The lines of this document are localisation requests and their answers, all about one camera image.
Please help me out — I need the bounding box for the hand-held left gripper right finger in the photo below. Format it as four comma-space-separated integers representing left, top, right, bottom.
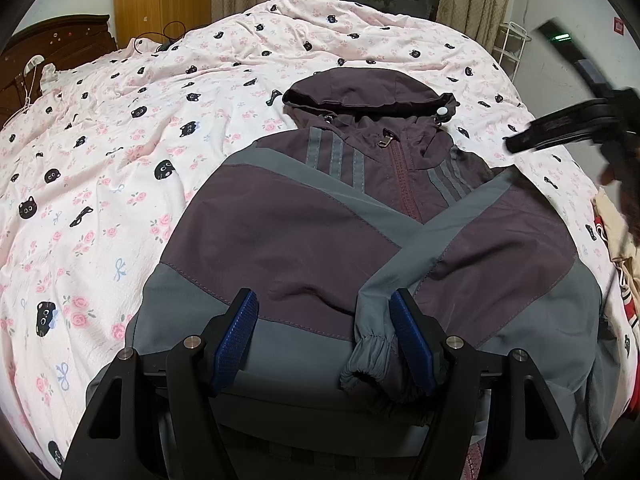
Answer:
390, 287, 586, 480

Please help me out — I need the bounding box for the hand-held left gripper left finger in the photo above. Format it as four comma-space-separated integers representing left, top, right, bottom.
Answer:
60, 287, 258, 480

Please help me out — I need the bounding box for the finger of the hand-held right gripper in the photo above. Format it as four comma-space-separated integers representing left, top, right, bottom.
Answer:
505, 100, 623, 154

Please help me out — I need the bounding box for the purple grey hooded jacket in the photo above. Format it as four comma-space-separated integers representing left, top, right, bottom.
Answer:
120, 67, 623, 480

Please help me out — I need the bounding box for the beige red printed garment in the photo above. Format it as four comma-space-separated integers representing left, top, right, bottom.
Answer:
592, 187, 640, 333

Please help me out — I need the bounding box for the white shelf cart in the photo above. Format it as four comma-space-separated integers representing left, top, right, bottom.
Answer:
492, 21, 533, 83

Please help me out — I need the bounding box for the pink cat print blanket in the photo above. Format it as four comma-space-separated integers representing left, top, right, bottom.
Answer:
0, 0, 638, 466

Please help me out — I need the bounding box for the dark wooden headboard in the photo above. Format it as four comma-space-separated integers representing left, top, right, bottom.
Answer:
0, 14, 118, 128

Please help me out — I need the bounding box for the orange wooden wardrobe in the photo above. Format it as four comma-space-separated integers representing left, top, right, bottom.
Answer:
112, 0, 213, 51

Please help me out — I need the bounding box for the black cable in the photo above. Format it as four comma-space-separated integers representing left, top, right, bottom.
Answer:
130, 21, 188, 56

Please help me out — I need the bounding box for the white cable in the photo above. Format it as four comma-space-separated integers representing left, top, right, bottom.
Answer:
2, 55, 43, 131

